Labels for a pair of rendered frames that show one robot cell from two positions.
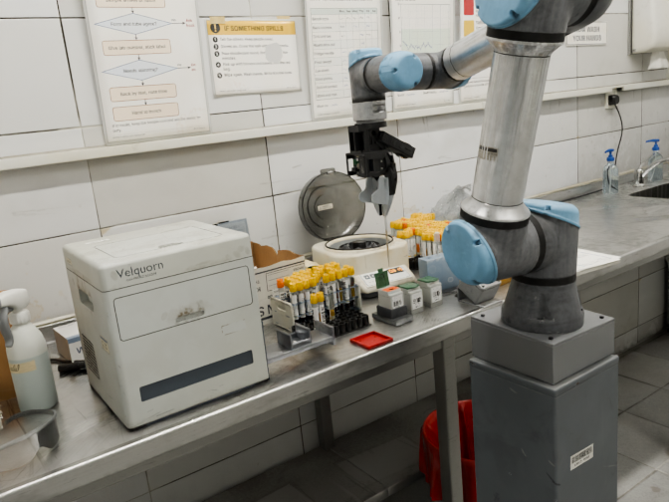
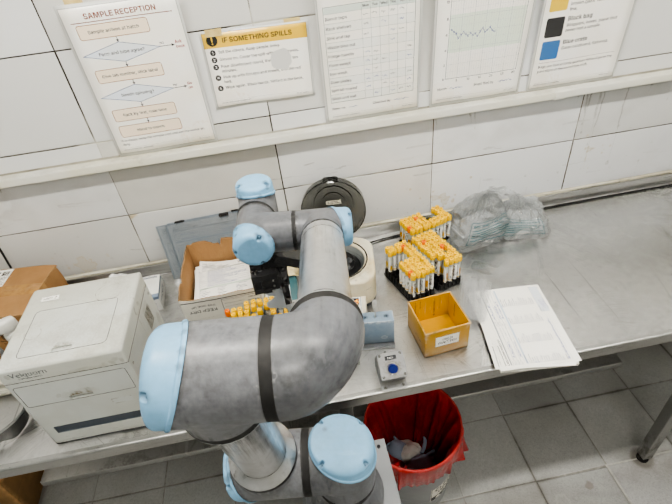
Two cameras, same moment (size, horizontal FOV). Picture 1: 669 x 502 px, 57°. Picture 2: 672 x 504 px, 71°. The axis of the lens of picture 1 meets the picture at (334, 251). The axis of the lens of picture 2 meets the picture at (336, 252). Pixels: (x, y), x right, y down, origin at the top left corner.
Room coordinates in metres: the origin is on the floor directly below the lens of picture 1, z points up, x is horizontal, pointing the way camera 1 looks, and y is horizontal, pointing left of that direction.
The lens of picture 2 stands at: (0.75, -0.63, 1.95)
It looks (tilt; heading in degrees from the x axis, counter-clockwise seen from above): 39 degrees down; 29
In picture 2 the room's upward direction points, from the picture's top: 7 degrees counter-clockwise
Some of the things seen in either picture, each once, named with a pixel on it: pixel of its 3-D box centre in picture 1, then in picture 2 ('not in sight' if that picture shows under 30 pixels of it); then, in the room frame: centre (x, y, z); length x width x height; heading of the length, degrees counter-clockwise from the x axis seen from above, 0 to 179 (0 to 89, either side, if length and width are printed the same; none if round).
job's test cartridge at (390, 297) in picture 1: (390, 301); not in sight; (1.41, -0.12, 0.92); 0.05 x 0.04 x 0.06; 34
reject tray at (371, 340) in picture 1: (371, 340); not in sight; (1.29, -0.06, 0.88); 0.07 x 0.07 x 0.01; 34
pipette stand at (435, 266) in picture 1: (439, 274); (376, 328); (1.59, -0.27, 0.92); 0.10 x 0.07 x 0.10; 116
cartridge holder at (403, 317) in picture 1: (391, 312); not in sight; (1.41, -0.12, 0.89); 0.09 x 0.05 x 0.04; 34
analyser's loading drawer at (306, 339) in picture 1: (285, 343); not in sight; (1.21, 0.12, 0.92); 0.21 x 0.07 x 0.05; 124
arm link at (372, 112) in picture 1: (370, 113); not in sight; (1.40, -0.11, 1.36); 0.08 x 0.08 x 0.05
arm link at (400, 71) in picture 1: (399, 72); (263, 233); (1.32, -0.17, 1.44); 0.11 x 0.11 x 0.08; 28
